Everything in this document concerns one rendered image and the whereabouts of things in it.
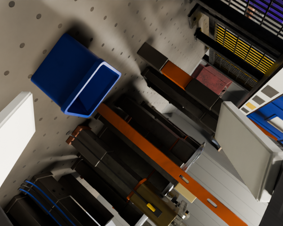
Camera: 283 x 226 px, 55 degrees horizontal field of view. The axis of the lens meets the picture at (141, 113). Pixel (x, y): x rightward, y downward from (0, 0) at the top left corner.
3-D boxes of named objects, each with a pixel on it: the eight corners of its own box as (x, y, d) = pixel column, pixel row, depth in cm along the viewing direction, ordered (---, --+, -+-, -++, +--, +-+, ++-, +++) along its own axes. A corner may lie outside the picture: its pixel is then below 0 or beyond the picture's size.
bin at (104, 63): (58, 91, 56) (88, 118, 54) (26, 81, 46) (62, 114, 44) (90, 48, 55) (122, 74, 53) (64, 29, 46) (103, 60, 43)
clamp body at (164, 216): (75, 141, 83) (165, 225, 74) (58, 141, 73) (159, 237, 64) (88, 124, 82) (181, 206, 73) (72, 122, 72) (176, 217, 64)
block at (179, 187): (98, 118, 84) (192, 200, 75) (93, 117, 80) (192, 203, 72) (105, 109, 84) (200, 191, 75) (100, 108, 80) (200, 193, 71)
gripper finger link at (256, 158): (272, 153, 13) (287, 153, 13) (221, 100, 19) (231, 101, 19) (256, 203, 14) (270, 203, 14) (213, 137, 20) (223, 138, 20)
